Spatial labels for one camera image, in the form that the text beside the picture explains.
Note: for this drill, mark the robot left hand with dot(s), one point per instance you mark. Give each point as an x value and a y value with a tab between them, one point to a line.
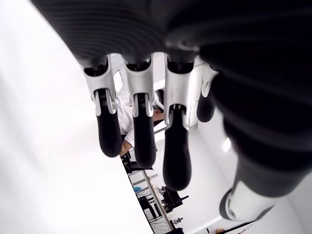
219	48

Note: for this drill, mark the seated person white shirt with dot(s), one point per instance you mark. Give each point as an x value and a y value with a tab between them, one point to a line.
124	114

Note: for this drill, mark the black chair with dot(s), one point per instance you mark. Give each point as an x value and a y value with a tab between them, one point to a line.
126	159

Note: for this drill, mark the black device on rack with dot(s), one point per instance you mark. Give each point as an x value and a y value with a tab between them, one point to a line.
170	197

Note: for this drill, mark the metal shelf rack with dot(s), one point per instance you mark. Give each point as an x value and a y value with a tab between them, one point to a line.
158	202

